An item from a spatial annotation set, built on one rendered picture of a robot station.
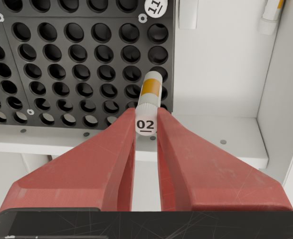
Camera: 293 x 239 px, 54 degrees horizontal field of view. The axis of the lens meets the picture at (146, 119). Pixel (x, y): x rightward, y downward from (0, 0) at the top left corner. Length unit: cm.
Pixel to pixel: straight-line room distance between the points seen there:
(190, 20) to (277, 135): 11
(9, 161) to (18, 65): 22
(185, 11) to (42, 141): 17
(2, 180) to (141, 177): 20
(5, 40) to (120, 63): 8
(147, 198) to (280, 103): 33
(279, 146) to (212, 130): 7
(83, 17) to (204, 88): 13
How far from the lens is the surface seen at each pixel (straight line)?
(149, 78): 16
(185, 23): 24
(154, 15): 17
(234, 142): 26
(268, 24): 25
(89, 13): 19
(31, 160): 48
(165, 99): 21
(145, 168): 45
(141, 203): 52
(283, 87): 23
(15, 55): 22
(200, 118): 29
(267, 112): 27
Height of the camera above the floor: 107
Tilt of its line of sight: 53 degrees down
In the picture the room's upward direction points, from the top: 168 degrees counter-clockwise
